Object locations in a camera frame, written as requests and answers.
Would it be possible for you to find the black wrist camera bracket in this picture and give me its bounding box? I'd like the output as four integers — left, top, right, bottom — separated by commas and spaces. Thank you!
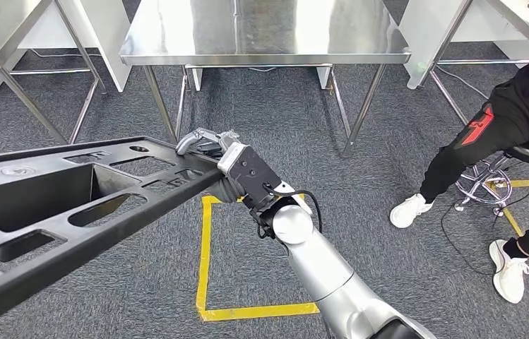
226, 145, 288, 213

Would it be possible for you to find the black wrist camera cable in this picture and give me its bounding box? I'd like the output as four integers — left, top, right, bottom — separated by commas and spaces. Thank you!
263, 182, 323, 235

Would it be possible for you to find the black floor cable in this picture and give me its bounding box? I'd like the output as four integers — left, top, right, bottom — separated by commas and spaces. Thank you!
441, 166, 529, 277

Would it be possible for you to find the white partition panel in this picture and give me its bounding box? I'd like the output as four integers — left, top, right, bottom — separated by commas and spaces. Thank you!
18, 0, 133, 93
397, 0, 529, 90

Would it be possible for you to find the black plastic frame part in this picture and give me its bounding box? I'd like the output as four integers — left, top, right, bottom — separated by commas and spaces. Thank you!
0, 136, 225, 338

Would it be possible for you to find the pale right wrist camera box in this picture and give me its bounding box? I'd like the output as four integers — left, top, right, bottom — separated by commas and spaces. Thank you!
217, 141, 249, 174

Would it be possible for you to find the chrome stool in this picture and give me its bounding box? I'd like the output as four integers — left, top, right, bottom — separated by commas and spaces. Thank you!
453, 145, 529, 217

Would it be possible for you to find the person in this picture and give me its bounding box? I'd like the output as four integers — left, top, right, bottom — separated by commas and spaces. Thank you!
389, 13, 529, 305

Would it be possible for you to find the stainless steel workbench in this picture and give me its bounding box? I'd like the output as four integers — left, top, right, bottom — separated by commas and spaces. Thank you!
119, 0, 412, 159

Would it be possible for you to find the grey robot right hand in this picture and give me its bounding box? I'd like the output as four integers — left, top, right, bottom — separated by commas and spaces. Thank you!
175, 127, 242, 158

